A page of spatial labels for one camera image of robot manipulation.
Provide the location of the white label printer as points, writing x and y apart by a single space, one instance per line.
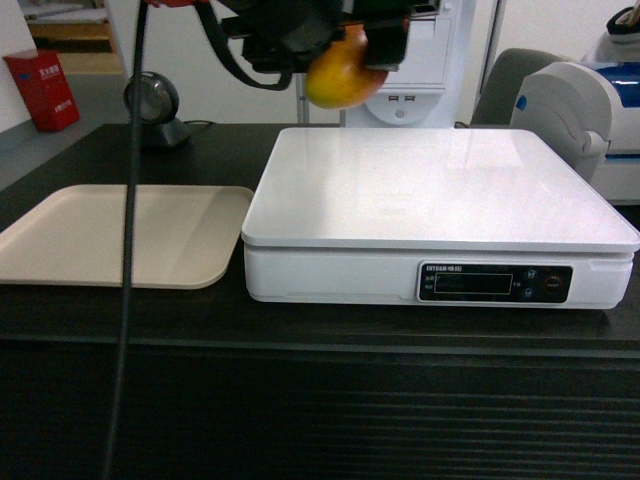
570 107

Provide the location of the blue white machine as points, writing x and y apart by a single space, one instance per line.
615 58

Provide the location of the red yellow mango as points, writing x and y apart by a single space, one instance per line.
339 78

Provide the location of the white metal pole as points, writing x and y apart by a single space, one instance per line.
302 103

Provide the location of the black barcode scanner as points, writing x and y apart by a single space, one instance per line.
161 130

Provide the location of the grey chair back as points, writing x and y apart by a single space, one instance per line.
499 94

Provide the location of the beige plastic tray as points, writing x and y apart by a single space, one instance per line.
184 237

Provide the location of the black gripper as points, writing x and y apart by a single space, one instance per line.
287 35

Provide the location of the white checkout scale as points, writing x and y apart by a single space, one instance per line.
431 217

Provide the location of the red fire extinguisher box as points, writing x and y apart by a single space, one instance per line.
41 81

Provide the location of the white receipt printer kiosk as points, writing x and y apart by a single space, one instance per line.
425 91

